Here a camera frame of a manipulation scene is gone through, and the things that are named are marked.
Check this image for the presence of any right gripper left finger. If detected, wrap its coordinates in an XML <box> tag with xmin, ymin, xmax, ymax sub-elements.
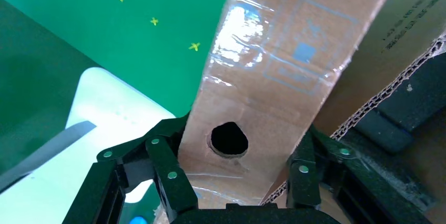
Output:
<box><xmin>63</xmin><ymin>113</ymin><xmax>199</xmax><ymax>224</ymax></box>

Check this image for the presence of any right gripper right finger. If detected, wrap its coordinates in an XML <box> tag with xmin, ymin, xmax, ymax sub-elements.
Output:
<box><xmin>286</xmin><ymin>125</ymin><xmax>436</xmax><ymax>224</ymax></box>

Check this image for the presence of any small taped cardboard box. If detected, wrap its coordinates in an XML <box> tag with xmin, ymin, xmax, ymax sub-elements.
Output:
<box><xmin>153</xmin><ymin>0</ymin><xmax>407</xmax><ymax>216</ymax></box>

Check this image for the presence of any white robot chassis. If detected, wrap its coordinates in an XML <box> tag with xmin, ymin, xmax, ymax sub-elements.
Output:
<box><xmin>0</xmin><ymin>67</ymin><xmax>177</xmax><ymax>224</ymax></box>

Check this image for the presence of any black foam grid block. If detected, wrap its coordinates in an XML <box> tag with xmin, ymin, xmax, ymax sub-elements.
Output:
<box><xmin>355</xmin><ymin>52</ymin><xmax>446</xmax><ymax>154</ymax></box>

